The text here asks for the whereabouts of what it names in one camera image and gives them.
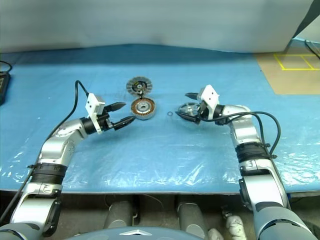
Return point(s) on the motor stator housing copper windings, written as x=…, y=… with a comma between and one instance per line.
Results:
x=150, y=110

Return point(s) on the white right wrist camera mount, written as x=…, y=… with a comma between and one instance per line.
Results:
x=209, y=93

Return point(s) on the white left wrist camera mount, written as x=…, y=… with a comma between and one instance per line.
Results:
x=93, y=103

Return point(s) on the white crumpled object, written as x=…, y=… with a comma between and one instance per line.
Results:
x=215, y=235
x=233, y=225

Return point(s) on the grey rounded robot leg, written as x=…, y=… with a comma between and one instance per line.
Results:
x=120, y=212
x=191, y=217

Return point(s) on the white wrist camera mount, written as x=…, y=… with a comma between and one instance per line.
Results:
x=209, y=93
x=93, y=103

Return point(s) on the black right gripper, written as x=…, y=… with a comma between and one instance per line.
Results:
x=202, y=108

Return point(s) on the grey robot torso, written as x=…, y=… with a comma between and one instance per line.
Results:
x=137, y=233

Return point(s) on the black flat device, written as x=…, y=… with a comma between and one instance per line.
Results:
x=3, y=87

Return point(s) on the blue plastic table cover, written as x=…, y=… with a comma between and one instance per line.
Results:
x=160, y=155

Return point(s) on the white backdrop sheet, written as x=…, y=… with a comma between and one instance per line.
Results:
x=150, y=22

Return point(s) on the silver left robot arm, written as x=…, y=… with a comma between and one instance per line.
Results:
x=55, y=147

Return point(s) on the silver motor cover plate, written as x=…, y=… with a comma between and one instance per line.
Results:
x=188, y=108

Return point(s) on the silver motor rotor disc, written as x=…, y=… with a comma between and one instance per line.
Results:
x=132, y=86

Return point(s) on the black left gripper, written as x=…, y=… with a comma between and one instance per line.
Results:
x=105, y=121

